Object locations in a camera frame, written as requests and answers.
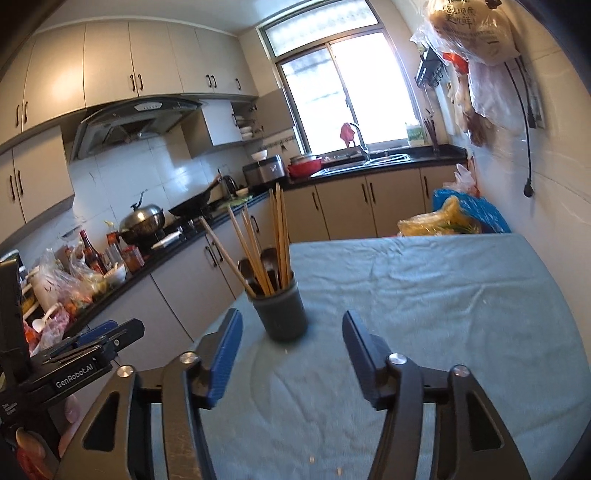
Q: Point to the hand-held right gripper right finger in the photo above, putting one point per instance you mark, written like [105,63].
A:
[362,364]

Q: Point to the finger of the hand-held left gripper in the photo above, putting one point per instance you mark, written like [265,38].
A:
[99,330]
[131,330]

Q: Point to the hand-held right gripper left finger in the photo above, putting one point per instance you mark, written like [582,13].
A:
[226,355]

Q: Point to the dark grey utensil holder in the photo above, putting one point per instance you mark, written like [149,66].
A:
[281,314]

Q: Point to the bunch of wooden chopsticks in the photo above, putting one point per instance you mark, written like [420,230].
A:
[279,230]

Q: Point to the person's left hand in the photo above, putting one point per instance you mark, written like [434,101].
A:
[71,410]

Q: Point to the white plastic spoon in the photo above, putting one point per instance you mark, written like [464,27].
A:
[41,325]

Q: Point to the clear plastic bags of food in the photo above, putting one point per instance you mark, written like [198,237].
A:
[55,281]

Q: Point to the red seasoning jar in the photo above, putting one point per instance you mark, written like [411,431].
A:
[134,259]

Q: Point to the dark sauce bottle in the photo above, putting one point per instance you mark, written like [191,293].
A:
[92,258]

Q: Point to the silver pot with lid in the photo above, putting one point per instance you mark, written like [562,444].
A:
[141,221]

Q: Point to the black gas stove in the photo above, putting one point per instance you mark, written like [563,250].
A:
[189,228]

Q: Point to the black wok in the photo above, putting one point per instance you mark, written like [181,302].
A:
[189,205]

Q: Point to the green vegetables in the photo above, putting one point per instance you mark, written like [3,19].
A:
[238,199]

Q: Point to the beige lower kitchen cabinets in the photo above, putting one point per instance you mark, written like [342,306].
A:
[397,203]

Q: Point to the beige kitchen cabinets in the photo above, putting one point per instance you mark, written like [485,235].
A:
[397,203]
[106,60]

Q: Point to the yellow plastic bag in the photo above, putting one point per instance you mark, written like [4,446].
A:
[443,219]

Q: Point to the dark kettle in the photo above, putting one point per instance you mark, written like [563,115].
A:
[229,187]

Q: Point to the silver countertop appliance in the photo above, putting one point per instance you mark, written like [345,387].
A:
[263,173]

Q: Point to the blue plastic bag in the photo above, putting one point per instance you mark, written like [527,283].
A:
[491,214]

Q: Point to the red basin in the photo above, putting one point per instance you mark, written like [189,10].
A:
[304,170]

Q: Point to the white bowl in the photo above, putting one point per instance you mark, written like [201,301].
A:
[259,155]

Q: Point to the steel kitchen sink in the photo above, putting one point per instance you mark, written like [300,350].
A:
[383,159]

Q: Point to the range hood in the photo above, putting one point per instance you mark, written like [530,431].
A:
[134,122]

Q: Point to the white plastic bag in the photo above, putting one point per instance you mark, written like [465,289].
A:
[465,180]

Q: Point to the chrome faucet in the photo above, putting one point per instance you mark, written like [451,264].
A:
[365,150]

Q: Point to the black kitchen countertop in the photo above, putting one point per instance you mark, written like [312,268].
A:
[434,150]

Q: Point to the dish rack with bowls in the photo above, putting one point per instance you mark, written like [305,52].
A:
[247,127]

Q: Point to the red cloth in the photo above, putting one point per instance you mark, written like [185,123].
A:
[347,134]

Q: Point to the green and white box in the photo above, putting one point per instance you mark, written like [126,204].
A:
[415,136]

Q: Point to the cup of dark chopsticks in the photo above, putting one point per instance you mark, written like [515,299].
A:
[434,138]

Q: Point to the beige upper kitchen cabinets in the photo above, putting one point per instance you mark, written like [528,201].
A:
[106,60]

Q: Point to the kitchen window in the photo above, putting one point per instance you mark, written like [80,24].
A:
[369,92]

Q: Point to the hanging plastic bags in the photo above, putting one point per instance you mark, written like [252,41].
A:
[489,97]

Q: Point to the large clear bag of bread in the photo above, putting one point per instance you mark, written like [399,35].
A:
[475,32]

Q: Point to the black wall shelf rack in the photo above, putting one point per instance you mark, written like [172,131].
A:
[427,69]

